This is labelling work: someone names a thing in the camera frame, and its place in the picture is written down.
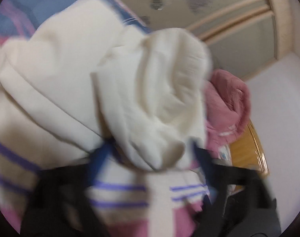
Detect pink and cream hooded jacket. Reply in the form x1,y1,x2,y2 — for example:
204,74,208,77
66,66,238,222
0,0,212,236

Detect pink folded quilt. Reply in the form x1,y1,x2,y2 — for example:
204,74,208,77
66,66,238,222
203,69,251,156

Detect floral pink bed mattress cover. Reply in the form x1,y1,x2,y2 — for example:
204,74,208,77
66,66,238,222
218,144,232,166

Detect beige wardrobe with glass doors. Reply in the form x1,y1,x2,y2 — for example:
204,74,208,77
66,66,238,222
118,0,293,79

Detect wooden bed headboard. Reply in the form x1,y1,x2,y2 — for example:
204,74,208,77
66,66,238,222
229,121,269,179

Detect blue plaid bed sheet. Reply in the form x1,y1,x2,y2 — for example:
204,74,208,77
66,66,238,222
0,0,150,43

